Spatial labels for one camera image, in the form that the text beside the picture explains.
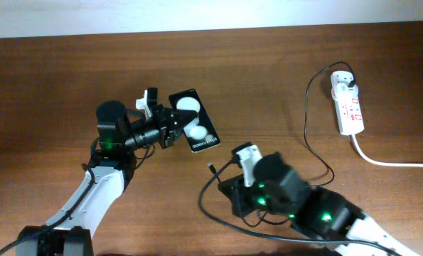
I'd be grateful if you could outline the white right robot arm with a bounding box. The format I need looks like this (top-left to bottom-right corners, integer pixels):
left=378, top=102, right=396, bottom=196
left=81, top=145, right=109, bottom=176
left=218, top=152, right=415, bottom=255

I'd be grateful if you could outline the white power strip cord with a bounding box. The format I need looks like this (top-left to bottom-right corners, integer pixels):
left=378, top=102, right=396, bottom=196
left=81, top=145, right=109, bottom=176
left=349, top=134, right=423, bottom=169

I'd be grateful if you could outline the black USB charging cable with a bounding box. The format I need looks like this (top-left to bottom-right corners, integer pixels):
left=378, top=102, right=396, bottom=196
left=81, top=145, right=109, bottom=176
left=206, top=61, right=358, bottom=188

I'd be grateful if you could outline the black Samsung Galaxy phone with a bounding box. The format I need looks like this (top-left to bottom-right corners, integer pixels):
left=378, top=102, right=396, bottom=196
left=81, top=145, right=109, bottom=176
left=168, top=88, right=220, bottom=153

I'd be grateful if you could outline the white USB charger plug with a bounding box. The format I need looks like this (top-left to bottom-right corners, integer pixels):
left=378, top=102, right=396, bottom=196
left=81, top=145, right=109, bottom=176
left=331, top=83, right=359, bottom=101

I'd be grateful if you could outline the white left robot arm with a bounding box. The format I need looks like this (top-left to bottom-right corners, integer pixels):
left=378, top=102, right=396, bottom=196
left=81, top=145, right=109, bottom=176
left=15, top=101, right=198, bottom=255

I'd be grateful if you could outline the white power strip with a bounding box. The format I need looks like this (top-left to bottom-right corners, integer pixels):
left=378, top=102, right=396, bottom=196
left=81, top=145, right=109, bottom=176
left=331, top=70, right=364, bottom=136

